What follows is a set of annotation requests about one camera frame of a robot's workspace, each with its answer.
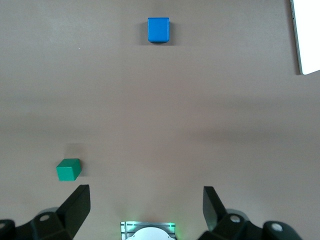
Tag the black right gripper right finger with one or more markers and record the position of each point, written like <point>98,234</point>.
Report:
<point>215,215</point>

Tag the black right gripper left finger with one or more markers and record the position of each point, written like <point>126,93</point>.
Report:
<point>72,212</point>

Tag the blue wooden block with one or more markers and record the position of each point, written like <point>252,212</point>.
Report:
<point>158,28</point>

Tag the green wooden block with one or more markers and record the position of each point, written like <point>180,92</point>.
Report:
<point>67,171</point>

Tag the brown table cover sheet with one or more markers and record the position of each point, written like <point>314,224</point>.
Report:
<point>160,112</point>

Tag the white flat board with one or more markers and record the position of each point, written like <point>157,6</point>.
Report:
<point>308,35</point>

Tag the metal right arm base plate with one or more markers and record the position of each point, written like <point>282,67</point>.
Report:
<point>123,228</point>

